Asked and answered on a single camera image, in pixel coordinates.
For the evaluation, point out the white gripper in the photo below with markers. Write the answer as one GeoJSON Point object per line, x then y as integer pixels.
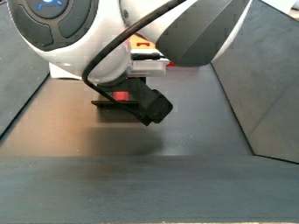
{"type": "Point", "coordinates": [148, 63]}

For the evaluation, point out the black curved holder stand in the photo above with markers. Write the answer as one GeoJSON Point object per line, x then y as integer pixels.
{"type": "Point", "coordinates": [103, 101]}

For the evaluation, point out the red hexagonal peg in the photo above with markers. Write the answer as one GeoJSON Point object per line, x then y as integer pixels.
{"type": "Point", "coordinates": [120, 95]}

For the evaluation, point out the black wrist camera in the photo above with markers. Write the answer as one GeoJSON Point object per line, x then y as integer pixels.
{"type": "Point", "coordinates": [153, 105]}

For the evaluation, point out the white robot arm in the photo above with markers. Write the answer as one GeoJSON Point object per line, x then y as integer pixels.
{"type": "Point", "coordinates": [81, 34]}

